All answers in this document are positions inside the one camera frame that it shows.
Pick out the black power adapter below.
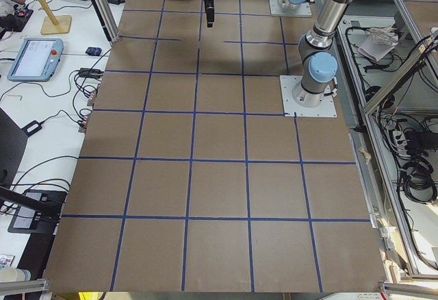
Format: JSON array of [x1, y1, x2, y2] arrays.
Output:
[[21, 120, 43, 137]]

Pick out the black monitor stand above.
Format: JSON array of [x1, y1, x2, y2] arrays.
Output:
[[1, 110, 68, 235]]

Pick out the coiled black cables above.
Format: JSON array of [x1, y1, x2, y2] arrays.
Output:
[[398, 159, 436, 205]]

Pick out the small blue device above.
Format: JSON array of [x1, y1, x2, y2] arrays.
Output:
[[85, 47, 102, 56]]

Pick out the crumpled white paper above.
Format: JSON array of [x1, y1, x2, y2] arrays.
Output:
[[358, 26, 398, 62]]

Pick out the teach pendant tablet near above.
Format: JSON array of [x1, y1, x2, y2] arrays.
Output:
[[7, 38, 64, 82]]

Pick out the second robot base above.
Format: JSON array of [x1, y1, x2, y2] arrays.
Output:
[[269, 0, 312, 18]]

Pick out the aluminium frame post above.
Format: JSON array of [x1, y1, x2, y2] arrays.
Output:
[[91, 0, 120, 43]]

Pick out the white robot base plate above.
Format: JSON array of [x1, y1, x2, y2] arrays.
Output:
[[279, 75, 337, 118]]

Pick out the wooden mug stand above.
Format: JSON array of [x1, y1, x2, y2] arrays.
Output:
[[37, 0, 72, 35]]

